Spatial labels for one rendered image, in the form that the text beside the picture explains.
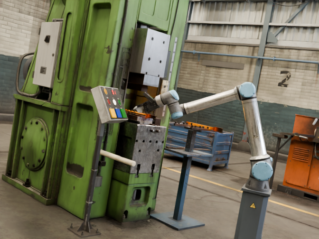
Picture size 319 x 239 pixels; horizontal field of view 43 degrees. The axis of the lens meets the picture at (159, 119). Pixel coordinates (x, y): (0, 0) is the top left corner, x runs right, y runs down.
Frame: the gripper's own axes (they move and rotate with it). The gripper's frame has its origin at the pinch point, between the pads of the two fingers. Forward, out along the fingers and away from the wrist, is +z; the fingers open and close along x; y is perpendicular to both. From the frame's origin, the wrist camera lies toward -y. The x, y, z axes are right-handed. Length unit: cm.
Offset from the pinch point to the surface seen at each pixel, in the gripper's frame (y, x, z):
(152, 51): -48, 39, -18
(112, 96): -13.2, -9.6, 11.0
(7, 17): -353, 427, 371
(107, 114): 1.2, -27.0, 12.5
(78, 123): -11, 33, 71
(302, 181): 146, 361, -89
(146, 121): 8.3, 46.8, 10.1
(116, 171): 43, 38, 51
